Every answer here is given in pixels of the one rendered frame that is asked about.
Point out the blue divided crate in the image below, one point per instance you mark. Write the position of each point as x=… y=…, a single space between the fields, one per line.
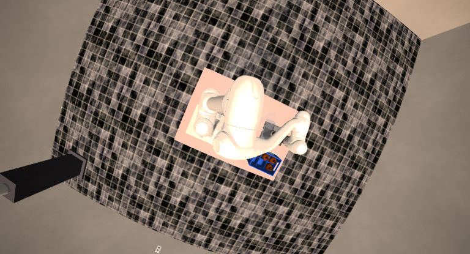
x=259 y=163

